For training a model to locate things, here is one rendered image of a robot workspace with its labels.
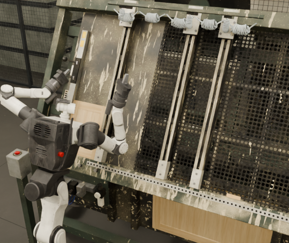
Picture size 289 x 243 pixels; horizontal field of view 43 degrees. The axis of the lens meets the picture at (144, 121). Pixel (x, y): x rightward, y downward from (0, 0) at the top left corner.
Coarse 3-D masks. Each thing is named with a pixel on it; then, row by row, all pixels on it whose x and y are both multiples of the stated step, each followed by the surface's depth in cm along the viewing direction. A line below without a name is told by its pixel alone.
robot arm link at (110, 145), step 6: (108, 138) 234; (102, 144) 231; (108, 144) 234; (114, 144) 239; (120, 144) 242; (126, 144) 244; (108, 150) 239; (114, 150) 240; (120, 150) 242; (126, 150) 246
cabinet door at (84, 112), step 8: (80, 104) 285; (88, 104) 282; (80, 112) 284; (88, 112) 282; (96, 112) 279; (104, 112) 276; (80, 120) 284; (88, 120) 281; (96, 120) 279; (80, 152) 281; (88, 152) 279
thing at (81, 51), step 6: (84, 30) 286; (84, 42) 285; (78, 48) 287; (84, 48) 286; (78, 54) 286; (84, 54) 288; (78, 78) 287; (72, 84) 286; (78, 84) 288; (72, 90) 286; (72, 96) 285; (72, 102) 286
